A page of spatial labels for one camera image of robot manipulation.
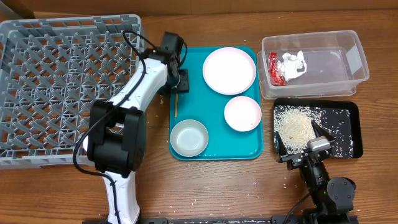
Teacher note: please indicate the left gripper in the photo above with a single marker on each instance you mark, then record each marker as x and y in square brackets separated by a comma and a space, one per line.
[185, 86]

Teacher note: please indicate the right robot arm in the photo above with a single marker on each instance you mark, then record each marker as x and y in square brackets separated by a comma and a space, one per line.
[329, 200]

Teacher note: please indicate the white tissue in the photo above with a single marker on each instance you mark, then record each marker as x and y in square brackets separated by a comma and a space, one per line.
[292, 66]

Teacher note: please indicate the large white round plate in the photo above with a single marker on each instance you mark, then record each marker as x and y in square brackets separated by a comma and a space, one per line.
[229, 71]

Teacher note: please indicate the wooden chopstick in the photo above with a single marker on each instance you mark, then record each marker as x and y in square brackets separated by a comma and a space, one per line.
[176, 105]

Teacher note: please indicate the red snack wrapper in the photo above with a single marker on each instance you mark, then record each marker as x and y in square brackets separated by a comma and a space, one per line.
[276, 77]

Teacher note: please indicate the rice pile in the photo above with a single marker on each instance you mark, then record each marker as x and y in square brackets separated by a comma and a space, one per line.
[293, 123]

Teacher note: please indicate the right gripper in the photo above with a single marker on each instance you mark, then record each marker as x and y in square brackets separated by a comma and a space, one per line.
[298, 156]

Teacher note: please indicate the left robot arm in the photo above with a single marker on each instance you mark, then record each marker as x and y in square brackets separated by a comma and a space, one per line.
[116, 138]

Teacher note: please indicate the black plastic tray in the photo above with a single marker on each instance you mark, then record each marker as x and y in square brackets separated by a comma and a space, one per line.
[354, 117]

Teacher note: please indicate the clear plastic waste bin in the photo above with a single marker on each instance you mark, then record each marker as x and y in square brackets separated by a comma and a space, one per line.
[335, 63]

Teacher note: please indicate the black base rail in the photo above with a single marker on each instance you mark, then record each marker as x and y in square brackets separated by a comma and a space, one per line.
[248, 220]

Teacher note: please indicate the teal plastic serving tray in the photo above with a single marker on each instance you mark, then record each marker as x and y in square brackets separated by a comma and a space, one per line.
[203, 104]

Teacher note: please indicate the grey metal bowl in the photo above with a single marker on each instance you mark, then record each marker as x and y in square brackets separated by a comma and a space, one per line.
[189, 138]

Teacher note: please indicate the grey plastic dishwasher rack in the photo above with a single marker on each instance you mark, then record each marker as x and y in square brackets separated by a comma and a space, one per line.
[52, 70]

